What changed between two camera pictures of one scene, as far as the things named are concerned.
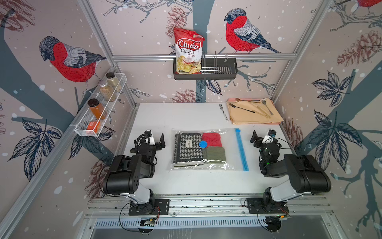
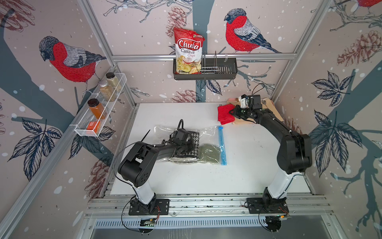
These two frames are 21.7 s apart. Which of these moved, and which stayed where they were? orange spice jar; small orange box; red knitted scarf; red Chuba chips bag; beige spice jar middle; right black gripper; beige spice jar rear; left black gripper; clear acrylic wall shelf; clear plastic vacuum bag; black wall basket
Moved: clear plastic vacuum bag; left black gripper; red knitted scarf; right black gripper
Stayed: orange spice jar; beige spice jar middle; beige spice jar rear; black wall basket; red Chuba chips bag; small orange box; clear acrylic wall shelf
